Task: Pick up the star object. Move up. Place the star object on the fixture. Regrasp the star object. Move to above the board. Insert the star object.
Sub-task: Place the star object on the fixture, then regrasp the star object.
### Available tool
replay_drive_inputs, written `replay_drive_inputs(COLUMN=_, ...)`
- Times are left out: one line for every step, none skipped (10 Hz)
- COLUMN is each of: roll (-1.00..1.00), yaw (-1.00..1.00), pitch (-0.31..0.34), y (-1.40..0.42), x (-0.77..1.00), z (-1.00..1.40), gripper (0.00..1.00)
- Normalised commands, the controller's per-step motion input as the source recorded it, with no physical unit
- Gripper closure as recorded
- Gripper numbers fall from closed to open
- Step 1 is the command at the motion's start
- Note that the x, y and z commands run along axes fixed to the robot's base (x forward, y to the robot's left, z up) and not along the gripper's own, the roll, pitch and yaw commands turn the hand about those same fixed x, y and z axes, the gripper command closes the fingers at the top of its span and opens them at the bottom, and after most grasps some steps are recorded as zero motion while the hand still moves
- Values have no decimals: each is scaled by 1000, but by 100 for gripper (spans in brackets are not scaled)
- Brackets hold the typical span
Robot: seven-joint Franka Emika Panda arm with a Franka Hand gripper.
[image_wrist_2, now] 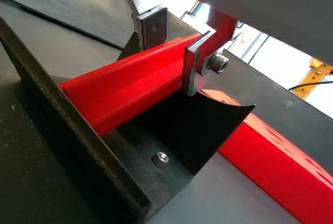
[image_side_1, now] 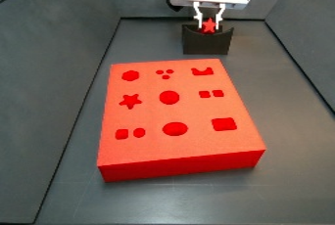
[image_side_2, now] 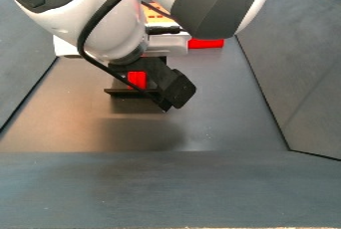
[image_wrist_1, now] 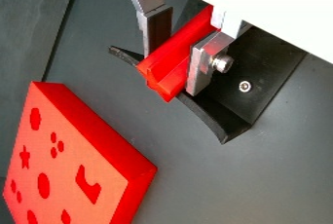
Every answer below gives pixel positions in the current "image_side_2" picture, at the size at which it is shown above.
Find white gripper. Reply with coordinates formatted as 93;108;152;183
52;31;192;58

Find red star-profile bar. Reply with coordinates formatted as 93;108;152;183
128;71;147;90

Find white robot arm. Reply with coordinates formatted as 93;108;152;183
14;0;264;64

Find black curved fixture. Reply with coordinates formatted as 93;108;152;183
105;57;167;98

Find red shape-sorting block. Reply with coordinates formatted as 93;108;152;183
141;1;224;49

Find black cable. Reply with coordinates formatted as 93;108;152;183
76;0;187;106

